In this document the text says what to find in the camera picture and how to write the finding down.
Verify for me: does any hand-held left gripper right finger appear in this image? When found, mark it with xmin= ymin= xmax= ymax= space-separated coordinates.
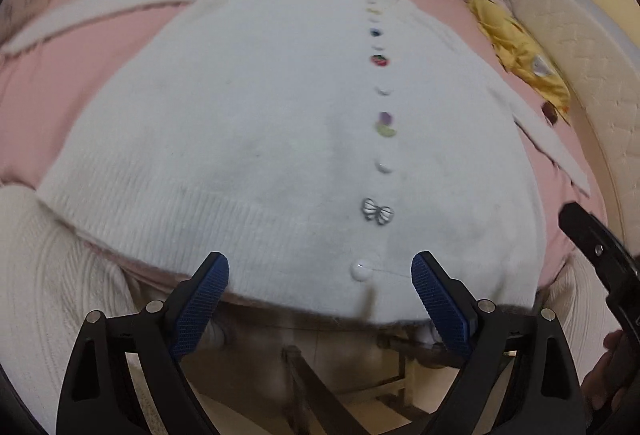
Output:
xmin=405 ymin=251 xmax=586 ymax=435

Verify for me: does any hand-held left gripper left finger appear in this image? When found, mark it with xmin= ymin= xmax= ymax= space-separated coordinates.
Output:
xmin=56 ymin=252 xmax=236 ymax=435

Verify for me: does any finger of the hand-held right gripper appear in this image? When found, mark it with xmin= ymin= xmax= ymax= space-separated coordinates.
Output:
xmin=558 ymin=202 xmax=640 ymax=346

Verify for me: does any white knit cardigan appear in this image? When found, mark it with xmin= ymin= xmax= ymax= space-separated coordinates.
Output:
xmin=0 ymin=0 xmax=593 ymax=331

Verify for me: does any person's right hand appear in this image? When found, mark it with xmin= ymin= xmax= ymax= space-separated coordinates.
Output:
xmin=581 ymin=330 xmax=632 ymax=412

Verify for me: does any person's white knit sweater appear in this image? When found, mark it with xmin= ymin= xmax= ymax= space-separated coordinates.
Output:
xmin=0 ymin=185 xmax=151 ymax=435

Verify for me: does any yellow cloth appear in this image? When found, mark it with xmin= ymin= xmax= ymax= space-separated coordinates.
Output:
xmin=467 ymin=0 xmax=572 ymax=123

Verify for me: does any pink bed sheet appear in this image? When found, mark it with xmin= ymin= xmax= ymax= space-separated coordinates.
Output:
xmin=0 ymin=0 xmax=608 ymax=296

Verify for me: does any dark stool frame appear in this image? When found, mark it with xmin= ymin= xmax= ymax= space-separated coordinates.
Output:
xmin=280 ymin=335 xmax=436 ymax=435

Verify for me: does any cream padded bed frame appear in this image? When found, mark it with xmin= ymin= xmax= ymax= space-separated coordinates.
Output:
xmin=487 ymin=0 xmax=640 ymax=261

